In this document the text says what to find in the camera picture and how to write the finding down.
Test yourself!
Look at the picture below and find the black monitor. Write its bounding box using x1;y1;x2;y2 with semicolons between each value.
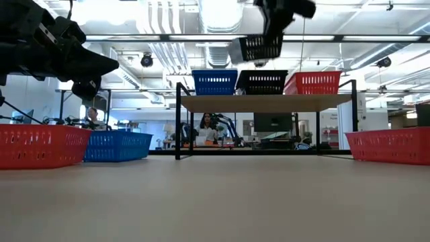
253;112;294;133

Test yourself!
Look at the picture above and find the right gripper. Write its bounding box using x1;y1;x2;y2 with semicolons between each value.
253;0;316;37

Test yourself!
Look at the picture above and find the black slotted plastic basket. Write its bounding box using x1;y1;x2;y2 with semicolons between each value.
234;69;289;95
229;33;285;65

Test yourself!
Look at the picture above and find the person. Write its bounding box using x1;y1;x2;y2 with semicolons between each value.
86;106;108;132
196;112;220;147
294;136;313;151

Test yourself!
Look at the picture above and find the wooden shelf with black frame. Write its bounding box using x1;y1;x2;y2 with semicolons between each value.
174;79;359;161

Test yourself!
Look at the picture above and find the grey monitor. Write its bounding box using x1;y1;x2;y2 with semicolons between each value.
11;109;35;125

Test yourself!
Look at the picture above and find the black metal rig frame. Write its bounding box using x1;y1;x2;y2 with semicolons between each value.
55;89;112;132

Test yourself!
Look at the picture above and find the black overhead frame bar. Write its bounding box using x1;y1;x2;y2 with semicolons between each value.
85;33;430;44

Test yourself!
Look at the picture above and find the thin hanging cable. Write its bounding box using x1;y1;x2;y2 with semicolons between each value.
300;18;306;72

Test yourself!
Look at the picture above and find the dark monitor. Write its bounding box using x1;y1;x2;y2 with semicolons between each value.
415;103;430;128

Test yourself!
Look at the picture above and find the silver ventilation duct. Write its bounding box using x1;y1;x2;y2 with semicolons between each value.
198;0;245;69

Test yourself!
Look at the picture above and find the blue slotted plastic basket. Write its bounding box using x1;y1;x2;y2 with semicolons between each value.
83;130;154;163
191;69;239;96

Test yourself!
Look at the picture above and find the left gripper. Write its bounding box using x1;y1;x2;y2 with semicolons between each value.
0;0;120;102

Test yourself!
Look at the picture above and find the red slotted plastic basket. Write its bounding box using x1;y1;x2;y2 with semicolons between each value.
345;126;430;166
284;70;343;95
0;123;93;170

